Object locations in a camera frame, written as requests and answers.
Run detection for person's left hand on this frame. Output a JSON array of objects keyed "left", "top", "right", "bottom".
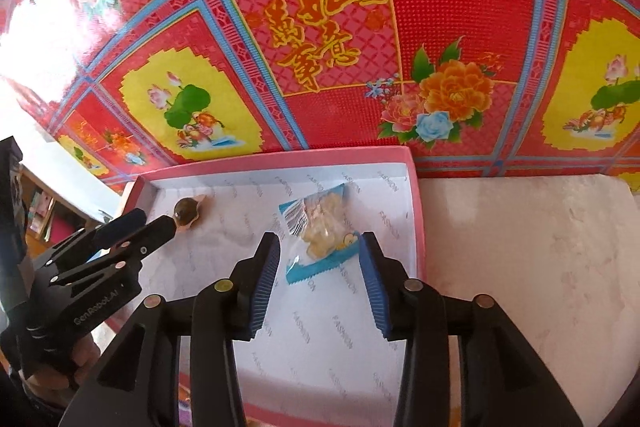
[{"left": 24, "top": 338, "right": 102, "bottom": 404}]

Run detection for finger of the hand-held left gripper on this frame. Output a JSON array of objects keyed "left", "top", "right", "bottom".
[
  {"left": 50, "top": 215, "right": 177, "bottom": 286},
  {"left": 35, "top": 209, "right": 147, "bottom": 269}
]

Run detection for pink cardboard box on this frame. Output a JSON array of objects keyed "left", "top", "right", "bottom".
[{"left": 107, "top": 146, "right": 427, "bottom": 427}]

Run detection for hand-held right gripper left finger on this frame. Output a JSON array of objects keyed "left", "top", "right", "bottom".
[{"left": 59, "top": 232, "right": 282, "bottom": 427}]

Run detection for blue clear snack packet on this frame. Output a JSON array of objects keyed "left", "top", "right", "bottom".
[{"left": 278, "top": 183, "right": 362, "bottom": 282}]

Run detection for brown jelly candy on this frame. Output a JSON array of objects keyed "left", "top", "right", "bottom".
[{"left": 172, "top": 194, "right": 208, "bottom": 230}]

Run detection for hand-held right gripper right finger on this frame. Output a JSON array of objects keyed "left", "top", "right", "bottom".
[{"left": 359, "top": 231, "right": 583, "bottom": 427}]

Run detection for wooden shelf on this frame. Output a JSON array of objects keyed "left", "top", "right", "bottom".
[{"left": 15, "top": 167, "right": 121, "bottom": 258}]

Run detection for stack of pastel books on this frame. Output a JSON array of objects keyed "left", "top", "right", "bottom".
[{"left": 29, "top": 189, "right": 57, "bottom": 235}]

